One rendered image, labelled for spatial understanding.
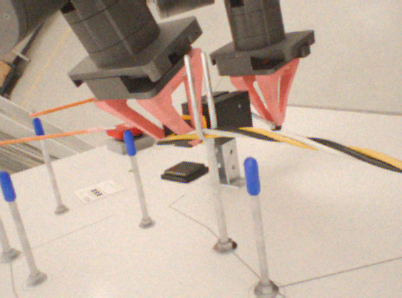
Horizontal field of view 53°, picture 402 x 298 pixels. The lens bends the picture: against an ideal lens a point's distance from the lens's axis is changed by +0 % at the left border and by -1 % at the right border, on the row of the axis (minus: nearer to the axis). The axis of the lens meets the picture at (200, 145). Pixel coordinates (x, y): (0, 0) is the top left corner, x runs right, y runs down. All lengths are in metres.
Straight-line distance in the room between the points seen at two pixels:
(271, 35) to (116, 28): 0.19
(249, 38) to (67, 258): 0.27
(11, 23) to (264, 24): 0.27
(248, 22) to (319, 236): 0.23
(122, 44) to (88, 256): 0.16
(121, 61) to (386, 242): 0.22
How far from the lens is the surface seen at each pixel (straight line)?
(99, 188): 0.47
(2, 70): 7.61
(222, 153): 0.42
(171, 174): 0.45
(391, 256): 0.29
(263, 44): 0.43
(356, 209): 0.35
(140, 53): 0.30
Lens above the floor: 1.36
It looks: 35 degrees down
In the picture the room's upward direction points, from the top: 57 degrees counter-clockwise
